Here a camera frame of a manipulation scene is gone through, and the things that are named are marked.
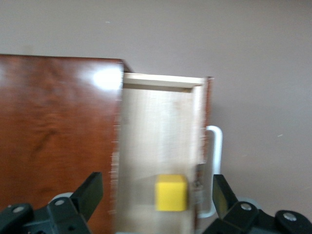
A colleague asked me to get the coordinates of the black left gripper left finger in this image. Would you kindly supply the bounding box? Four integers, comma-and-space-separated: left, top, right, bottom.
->
0, 172, 104, 234

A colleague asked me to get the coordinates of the yellow cube block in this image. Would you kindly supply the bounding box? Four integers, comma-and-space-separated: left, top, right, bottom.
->
154, 174, 189, 212

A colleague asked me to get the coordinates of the wooden drawer with white handle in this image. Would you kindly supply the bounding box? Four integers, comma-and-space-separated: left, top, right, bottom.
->
108, 72, 224, 234

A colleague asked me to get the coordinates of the dark brown wooden cabinet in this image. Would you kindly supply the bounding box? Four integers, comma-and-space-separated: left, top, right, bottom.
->
0, 54, 133, 234

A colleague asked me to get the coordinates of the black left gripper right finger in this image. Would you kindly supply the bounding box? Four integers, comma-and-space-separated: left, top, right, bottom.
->
202, 174, 312, 234

